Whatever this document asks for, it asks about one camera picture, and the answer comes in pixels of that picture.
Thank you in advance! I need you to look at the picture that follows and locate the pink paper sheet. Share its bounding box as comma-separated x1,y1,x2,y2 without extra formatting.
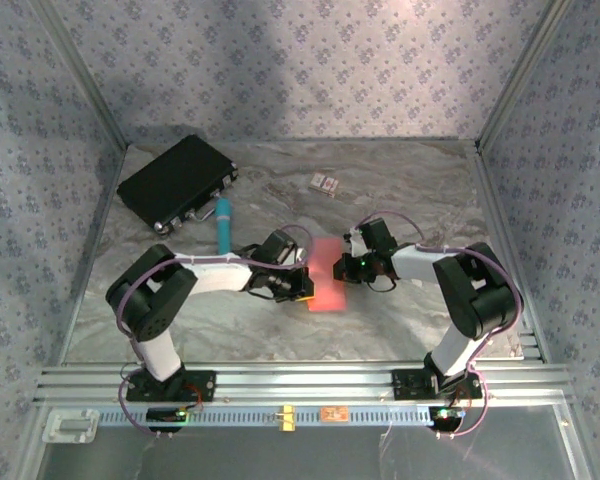
307,237,349,314

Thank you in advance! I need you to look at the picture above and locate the small playing card box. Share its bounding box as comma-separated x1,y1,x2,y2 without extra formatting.
308,172,341,199

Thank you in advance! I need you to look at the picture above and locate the teal cylinder with pink band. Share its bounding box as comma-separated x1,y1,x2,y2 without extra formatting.
214,197,234,255

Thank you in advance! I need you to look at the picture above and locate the yellow clip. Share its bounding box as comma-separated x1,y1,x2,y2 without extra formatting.
274,405,297,431

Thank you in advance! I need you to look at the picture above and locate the black briefcase with metal latches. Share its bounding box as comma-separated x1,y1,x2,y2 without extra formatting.
116,134,240,236

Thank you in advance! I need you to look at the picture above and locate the black board with green light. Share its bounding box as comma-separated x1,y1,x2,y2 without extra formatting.
146,407,189,425
429,407,465,431

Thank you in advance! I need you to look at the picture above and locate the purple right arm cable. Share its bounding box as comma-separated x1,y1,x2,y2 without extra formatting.
352,210,524,441

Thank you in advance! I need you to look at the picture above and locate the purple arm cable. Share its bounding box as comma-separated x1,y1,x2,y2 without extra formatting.
352,210,524,441
117,223,315,441

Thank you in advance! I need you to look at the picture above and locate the aluminium mounting rail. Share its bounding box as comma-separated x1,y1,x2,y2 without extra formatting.
34,363,574,405

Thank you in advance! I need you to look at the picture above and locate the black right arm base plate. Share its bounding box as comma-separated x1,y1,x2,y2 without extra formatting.
390,368,484,401

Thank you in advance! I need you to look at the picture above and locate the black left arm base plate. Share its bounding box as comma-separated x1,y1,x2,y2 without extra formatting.
125,367,217,404

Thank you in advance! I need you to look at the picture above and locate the grey slotted cable duct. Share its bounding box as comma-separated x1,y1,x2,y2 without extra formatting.
97,404,434,429

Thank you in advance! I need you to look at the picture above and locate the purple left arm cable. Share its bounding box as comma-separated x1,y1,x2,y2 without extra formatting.
117,223,315,441

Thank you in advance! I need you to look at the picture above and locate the grey metal bracket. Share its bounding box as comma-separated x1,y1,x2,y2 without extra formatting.
42,408,100,444

